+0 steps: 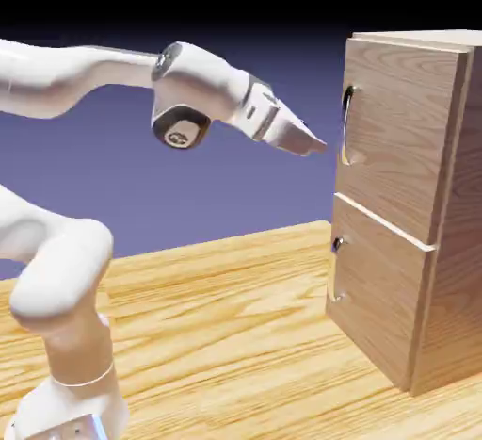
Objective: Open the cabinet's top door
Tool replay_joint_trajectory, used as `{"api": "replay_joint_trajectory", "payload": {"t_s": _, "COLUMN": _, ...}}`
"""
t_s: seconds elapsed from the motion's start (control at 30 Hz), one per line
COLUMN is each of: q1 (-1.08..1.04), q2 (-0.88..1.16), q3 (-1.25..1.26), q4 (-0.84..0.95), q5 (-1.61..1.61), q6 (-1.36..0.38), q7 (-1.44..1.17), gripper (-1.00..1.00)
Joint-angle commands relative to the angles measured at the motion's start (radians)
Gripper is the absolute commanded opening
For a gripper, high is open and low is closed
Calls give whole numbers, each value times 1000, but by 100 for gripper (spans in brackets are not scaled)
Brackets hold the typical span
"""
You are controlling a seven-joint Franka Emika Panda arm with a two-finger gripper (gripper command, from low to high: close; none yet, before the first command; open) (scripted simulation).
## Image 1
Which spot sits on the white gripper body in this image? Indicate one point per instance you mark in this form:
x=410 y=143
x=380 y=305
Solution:
x=288 y=127

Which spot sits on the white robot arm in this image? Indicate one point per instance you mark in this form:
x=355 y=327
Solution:
x=196 y=74

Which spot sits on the tall light wood door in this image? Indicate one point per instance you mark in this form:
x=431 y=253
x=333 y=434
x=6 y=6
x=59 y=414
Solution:
x=399 y=138

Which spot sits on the short light wood door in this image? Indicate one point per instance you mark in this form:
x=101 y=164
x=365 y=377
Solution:
x=376 y=289

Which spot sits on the light wood cabinet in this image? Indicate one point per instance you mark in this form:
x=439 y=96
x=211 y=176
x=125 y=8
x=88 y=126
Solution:
x=455 y=221

